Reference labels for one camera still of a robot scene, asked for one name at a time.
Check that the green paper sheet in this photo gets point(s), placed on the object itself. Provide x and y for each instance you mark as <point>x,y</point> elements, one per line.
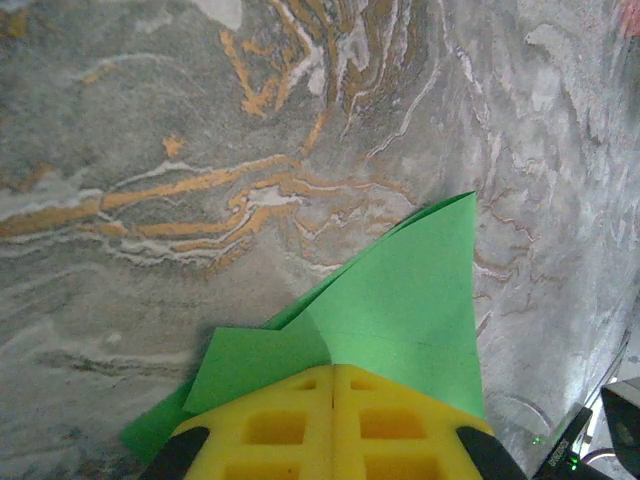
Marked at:
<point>400,310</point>

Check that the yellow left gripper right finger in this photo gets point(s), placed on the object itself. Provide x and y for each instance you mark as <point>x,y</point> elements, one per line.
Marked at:
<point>390,435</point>

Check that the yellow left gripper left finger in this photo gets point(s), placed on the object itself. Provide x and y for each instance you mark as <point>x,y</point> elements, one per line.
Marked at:
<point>280,435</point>

